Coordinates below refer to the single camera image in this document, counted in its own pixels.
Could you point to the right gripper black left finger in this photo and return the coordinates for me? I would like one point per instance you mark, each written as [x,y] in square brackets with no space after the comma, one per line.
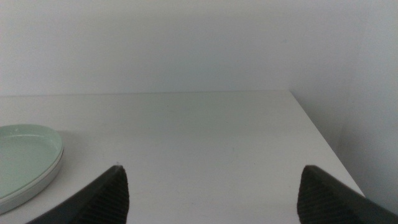
[102,199]

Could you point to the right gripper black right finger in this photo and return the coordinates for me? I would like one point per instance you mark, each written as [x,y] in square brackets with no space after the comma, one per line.
[323,202]

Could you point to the grey shallow bowl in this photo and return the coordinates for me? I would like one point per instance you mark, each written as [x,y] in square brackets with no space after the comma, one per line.
[18,203]

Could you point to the pale green shallow bowl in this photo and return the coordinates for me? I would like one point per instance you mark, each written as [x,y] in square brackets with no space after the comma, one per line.
[25,155]

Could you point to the white shallow bowl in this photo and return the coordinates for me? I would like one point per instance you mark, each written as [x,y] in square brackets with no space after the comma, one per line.
[18,194]

